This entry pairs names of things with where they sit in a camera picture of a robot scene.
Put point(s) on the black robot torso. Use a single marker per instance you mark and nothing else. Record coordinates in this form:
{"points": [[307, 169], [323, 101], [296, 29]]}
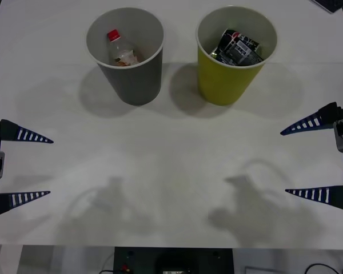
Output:
{"points": [[174, 259]]}

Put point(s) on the grey plastic bin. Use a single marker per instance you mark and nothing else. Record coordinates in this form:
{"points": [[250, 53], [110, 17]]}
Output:
{"points": [[137, 81]]}

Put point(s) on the black drink can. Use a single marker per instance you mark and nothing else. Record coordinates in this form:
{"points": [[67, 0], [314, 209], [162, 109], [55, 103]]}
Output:
{"points": [[240, 47]]}

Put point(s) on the yellow-green plastic bin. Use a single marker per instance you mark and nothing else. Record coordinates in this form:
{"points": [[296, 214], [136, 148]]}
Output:
{"points": [[227, 77]]}

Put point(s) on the clear bottle with orange label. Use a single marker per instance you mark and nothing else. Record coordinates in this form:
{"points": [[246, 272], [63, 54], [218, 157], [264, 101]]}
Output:
{"points": [[123, 52]]}

